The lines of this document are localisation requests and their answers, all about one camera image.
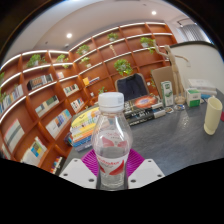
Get stack of black books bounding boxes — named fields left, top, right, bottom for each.
left=123, top=94, right=167, bottom=127

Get wooden artist mannequin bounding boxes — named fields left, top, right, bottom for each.
left=153, top=44, right=191, bottom=105

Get clear plastic water bottle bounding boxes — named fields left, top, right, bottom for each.
left=90, top=91, right=134, bottom=191

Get tall green-white carton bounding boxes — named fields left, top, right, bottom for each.
left=160, top=80, right=175, bottom=108

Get grey window curtain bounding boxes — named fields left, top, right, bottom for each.
left=179, top=23, right=212, bottom=44

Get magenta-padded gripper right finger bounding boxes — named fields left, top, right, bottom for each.
left=125, top=148, right=166, bottom=190

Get small green-white box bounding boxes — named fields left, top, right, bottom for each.
left=185, top=87, right=202, bottom=108

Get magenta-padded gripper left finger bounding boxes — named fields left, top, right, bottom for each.
left=59, top=148, right=101, bottom=191

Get round ceiling lights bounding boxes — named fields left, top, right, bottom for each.
left=65, top=9, right=158, bottom=40

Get orange wooden shelf unit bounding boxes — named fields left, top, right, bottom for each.
left=0, top=21, right=178, bottom=174

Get cream ceramic mug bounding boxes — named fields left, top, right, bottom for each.
left=203, top=95, right=223, bottom=136

